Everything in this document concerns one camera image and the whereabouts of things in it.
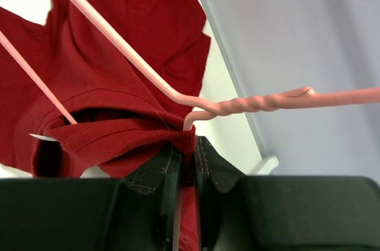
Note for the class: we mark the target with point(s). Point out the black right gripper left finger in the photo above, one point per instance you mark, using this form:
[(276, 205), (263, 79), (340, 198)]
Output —
[(138, 212)]

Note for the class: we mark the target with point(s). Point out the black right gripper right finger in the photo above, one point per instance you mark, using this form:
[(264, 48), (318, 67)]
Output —
[(241, 212)]

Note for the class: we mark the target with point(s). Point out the red t-shirt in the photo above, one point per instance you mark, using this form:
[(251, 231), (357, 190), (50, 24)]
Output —
[(122, 120)]

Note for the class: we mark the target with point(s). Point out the pink wire hanger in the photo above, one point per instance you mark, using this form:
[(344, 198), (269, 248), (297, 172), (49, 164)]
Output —
[(201, 109)]

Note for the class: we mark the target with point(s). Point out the white metal clothes rack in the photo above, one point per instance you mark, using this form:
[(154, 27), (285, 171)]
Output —
[(266, 166)]

